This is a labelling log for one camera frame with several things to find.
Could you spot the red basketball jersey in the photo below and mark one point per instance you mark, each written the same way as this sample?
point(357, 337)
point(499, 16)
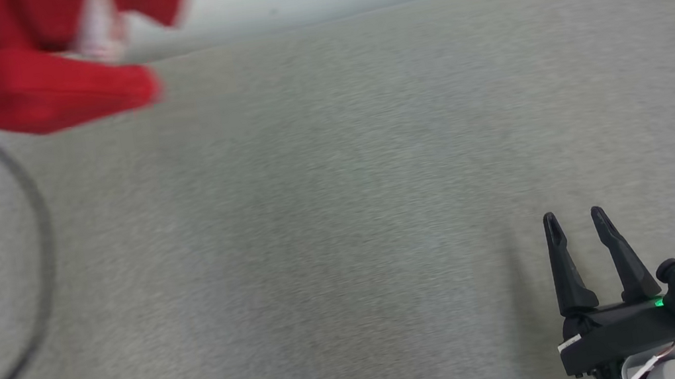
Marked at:
point(48, 85)

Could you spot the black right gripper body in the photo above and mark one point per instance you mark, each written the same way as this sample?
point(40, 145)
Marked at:
point(620, 331)

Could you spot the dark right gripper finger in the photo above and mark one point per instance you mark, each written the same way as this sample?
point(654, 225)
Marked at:
point(568, 275)
point(627, 266)

